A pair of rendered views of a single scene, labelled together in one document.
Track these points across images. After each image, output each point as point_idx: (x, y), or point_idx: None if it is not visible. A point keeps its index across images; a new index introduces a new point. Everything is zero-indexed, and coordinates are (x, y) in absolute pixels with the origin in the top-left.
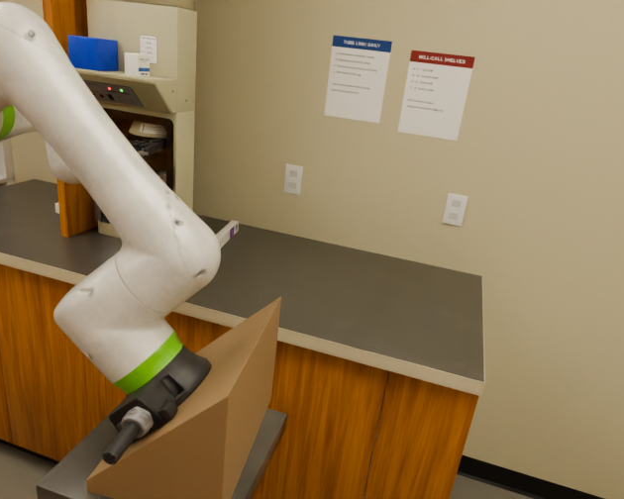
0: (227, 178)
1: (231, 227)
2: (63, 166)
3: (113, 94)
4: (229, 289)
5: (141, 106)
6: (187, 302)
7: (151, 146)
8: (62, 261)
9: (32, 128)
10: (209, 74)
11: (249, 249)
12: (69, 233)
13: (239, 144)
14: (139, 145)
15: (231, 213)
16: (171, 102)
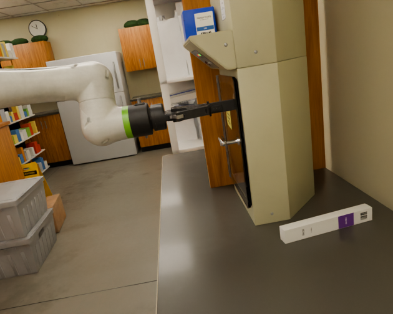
0: (385, 146)
1: (345, 213)
2: (82, 131)
3: (204, 60)
4: (216, 300)
5: (218, 67)
6: (158, 292)
7: (194, 108)
8: (171, 208)
9: (15, 100)
10: (365, 12)
11: (341, 252)
12: (212, 184)
13: None
14: (184, 108)
15: (390, 193)
16: (225, 57)
